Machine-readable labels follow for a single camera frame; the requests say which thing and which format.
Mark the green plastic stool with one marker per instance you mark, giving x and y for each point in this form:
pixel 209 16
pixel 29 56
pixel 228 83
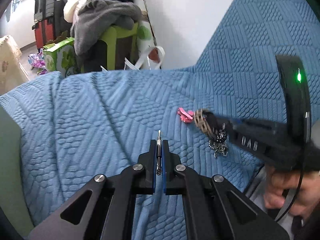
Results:
pixel 110 37

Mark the black soft suitcase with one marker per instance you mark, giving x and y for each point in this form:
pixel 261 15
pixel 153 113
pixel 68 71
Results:
pixel 63 15

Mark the red suitcase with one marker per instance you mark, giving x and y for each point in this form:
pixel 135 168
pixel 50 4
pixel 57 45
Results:
pixel 45 33

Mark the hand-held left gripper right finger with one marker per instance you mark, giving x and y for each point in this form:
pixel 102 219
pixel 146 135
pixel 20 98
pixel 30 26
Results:
pixel 163 180

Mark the cream lace-covered stand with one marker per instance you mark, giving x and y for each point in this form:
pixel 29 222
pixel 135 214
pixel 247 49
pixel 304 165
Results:
pixel 10 60

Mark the grey fleece garment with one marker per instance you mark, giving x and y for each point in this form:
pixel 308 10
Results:
pixel 100 17

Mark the pink hair clip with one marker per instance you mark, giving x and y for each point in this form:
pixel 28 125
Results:
pixel 185 115

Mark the white padded jacket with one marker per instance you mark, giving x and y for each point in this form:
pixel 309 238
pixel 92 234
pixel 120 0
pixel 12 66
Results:
pixel 73 6

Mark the green printed carton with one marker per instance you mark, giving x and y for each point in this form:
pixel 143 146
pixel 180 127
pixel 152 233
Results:
pixel 60 57

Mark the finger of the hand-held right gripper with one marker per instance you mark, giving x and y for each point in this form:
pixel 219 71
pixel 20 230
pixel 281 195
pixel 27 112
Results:
pixel 250 140
pixel 250 124

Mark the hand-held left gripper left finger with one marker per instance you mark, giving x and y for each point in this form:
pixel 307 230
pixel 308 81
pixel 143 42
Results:
pixel 154 180

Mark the grey black hard suitcase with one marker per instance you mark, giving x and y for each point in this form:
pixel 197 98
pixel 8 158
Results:
pixel 46 1

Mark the purple floral cloth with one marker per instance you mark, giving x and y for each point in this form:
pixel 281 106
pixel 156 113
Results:
pixel 36 61

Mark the apple print board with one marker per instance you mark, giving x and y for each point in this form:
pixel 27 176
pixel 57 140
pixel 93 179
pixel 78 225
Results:
pixel 146 32

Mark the white shopping bag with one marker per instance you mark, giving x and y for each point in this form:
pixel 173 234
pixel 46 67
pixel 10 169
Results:
pixel 145 60

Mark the pale green cardboard box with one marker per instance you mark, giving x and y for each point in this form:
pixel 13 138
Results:
pixel 12 160

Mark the person's right hand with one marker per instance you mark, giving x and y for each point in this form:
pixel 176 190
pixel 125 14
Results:
pixel 280 187

